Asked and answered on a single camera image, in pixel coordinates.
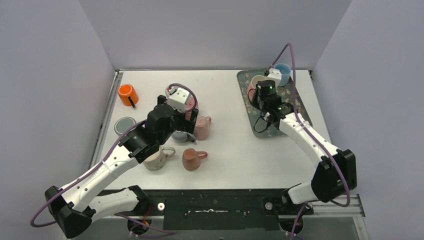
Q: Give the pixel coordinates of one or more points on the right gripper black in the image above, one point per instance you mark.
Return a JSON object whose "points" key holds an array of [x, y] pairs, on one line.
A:
{"points": [[254, 102]]}

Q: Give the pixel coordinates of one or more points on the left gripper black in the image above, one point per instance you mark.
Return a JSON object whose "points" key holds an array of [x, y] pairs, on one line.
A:
{"points": [[183, 117]]}

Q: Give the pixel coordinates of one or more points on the salmon pink mug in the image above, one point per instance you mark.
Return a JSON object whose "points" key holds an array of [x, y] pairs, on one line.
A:
{"points": [[252, 86]]}

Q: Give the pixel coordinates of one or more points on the light blue mug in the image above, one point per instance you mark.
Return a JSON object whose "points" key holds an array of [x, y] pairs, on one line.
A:
{"points": [[285, 71]]}

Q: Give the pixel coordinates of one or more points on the terracotta pink mug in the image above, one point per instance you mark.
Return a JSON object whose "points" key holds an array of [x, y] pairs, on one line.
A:
{"points": [[192, 159]]}

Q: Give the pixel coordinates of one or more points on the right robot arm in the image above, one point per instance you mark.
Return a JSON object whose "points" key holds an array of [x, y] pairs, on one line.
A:
{"points": [[335, 169]]}

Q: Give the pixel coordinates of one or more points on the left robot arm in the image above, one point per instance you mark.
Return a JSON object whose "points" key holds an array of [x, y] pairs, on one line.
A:
{"points": [[79, 203]]}

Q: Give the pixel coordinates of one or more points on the grey-blue glazed mug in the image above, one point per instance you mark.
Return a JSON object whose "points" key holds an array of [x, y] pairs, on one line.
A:
{"points": [[183, 137]]}

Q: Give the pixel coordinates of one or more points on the pink ghost pattern mug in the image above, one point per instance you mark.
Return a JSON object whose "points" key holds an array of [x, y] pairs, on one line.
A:
{"points": [[190, 104]]}

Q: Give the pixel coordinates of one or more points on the mauve ribbed mug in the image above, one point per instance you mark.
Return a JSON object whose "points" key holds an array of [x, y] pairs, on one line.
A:
{"points": [[172, 88]]}

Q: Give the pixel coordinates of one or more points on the sage green mug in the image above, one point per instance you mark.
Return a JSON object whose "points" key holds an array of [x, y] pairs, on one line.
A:
{"points": [[123, 124]]}

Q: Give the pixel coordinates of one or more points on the light pink faceted mug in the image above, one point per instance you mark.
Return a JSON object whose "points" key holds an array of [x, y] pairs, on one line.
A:
{"points": [[202, 127]]}

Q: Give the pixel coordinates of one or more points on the cream speckled mug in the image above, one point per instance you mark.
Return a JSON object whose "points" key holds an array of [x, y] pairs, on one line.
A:
{"points": [[158, 160]]}

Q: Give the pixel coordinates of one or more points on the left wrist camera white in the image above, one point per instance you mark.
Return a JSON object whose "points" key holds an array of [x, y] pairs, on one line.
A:
{"points": [[178, 99]]}

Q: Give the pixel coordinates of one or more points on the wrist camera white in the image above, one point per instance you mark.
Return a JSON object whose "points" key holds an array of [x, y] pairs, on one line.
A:
{"points": [[274, 75], [178, 99]]}

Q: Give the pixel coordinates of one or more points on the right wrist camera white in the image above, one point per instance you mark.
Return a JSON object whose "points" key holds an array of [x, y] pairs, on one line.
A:
{"points": [[274, 75]]}

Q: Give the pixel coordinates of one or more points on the orange mug black handle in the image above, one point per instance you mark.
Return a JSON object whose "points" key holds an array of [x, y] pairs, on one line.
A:
{"points": [[128, 95]]}

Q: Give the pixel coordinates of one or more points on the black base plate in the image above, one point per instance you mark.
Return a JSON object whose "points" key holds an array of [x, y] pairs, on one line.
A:
{"points": [[169, 211]]}

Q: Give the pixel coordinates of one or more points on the aluminium rail frame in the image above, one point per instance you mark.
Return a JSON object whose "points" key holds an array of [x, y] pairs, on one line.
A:
{"points": [[242, 155]]}

